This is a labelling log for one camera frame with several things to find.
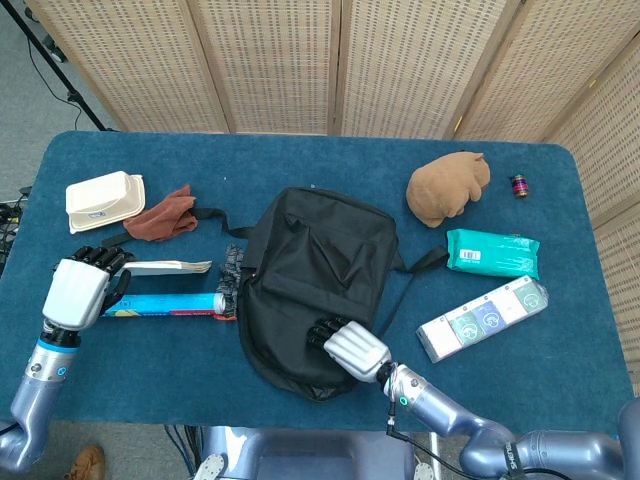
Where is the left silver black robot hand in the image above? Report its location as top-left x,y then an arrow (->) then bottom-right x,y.
41,245 -> 136,331

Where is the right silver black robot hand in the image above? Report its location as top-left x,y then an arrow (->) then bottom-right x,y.
305,315 -> 394,385

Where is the white spiral notebook yellow label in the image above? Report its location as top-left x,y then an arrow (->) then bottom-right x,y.
119,258 -> 214,277

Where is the black backpack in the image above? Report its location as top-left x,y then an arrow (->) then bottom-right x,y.
102,187 -> 451,403

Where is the white clamshell food container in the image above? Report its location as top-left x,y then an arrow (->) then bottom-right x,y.
65,170 -> 147,235

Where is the blue cling wrap box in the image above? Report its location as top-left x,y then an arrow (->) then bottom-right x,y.
99,292 -> 237,321

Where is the rust brown cloth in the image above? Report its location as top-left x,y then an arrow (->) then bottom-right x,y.
122,183 -> 200,242

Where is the grey-blue robot torso base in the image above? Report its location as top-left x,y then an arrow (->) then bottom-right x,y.
192,425 -> 441,480

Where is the pastel tissue multipack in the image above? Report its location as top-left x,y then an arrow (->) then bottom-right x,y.
416,274 -> 550,364

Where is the blue table cover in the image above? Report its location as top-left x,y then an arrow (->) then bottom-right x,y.
0,130 -> 632,436

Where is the grey patterned fabric piece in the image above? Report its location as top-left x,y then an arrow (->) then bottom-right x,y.
215,244 -> 246,320

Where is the teal wet wipes pack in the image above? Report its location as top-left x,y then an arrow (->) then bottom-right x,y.
445,228 -> 542,280

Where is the brown shoe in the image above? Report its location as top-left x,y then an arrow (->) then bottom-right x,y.
64,445 -> 106,480

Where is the brown plush toy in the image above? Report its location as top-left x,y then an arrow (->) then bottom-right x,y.
405,149 -> 492,229

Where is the black tripod stand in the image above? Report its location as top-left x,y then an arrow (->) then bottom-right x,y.
0,0 -> 119,132

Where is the black cable bundle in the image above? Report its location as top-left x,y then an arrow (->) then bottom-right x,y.
0,185 -> 32,251

